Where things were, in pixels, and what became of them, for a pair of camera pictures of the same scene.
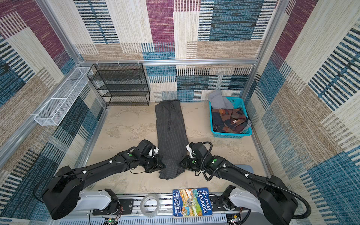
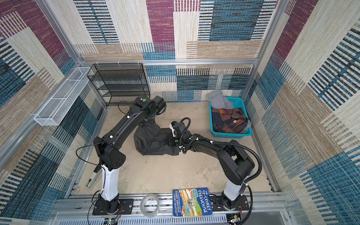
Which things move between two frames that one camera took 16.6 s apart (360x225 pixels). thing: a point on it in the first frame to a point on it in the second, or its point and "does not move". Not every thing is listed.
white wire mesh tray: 57,107 does not move
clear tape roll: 142,205 does not move
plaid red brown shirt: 234,120 does not move
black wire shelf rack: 121,84 does not move
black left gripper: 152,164 to 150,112
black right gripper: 187,163 to 171,143
